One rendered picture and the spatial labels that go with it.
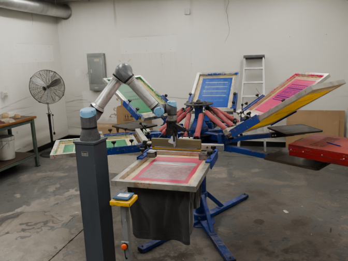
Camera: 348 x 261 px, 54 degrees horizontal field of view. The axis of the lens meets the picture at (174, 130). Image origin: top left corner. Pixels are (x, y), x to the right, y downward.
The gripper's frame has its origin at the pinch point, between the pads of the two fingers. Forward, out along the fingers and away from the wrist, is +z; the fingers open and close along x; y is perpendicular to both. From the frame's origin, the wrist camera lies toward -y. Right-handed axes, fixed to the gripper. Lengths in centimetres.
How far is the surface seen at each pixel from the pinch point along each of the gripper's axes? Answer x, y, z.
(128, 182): 58, 16, 11
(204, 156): 0.3, -22.8, 8.4
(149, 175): 34.8, 10.1, 13.7
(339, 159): 8, -118, 3
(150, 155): 0.2, 21.6, 9.2
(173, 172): 26.4, -5.3, 13.7
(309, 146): -5, -100, -1
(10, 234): -15, 191, 109
